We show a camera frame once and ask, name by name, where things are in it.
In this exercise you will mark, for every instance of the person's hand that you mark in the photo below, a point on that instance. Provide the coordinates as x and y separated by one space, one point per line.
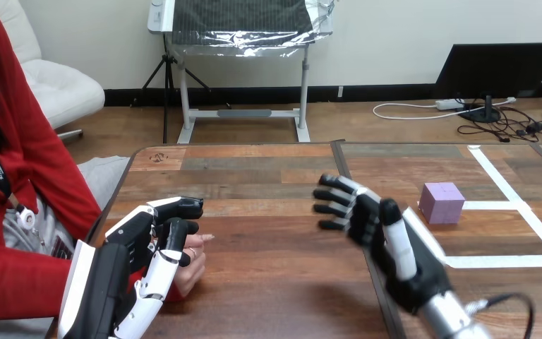
195 271

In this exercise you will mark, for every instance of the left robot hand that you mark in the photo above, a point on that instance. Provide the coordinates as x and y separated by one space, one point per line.
112 276

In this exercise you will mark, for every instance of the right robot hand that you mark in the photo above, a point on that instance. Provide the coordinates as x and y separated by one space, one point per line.
392 262

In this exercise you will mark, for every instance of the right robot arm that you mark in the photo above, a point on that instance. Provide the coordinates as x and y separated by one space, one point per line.
451 320

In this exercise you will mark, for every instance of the person's forearm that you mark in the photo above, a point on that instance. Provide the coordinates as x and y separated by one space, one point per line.
18 280

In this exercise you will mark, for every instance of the purple block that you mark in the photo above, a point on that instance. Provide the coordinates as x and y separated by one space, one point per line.
441 203

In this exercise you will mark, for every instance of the person's body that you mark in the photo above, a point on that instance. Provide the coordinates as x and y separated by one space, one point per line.
28 140

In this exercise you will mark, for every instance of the white desk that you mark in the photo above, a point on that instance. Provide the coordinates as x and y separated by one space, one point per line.
243 113

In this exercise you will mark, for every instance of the white power strip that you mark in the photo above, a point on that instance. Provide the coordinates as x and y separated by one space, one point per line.
447 105

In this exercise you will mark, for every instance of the black tripod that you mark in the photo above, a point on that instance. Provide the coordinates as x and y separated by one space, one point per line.
168 84

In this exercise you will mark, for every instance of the white cushioned chair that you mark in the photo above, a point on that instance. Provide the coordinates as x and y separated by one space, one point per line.
56 84

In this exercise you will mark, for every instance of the dark screen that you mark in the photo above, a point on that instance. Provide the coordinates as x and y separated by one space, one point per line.
500 65

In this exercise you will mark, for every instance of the foil sheet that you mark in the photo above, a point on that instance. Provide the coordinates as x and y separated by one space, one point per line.
247 28

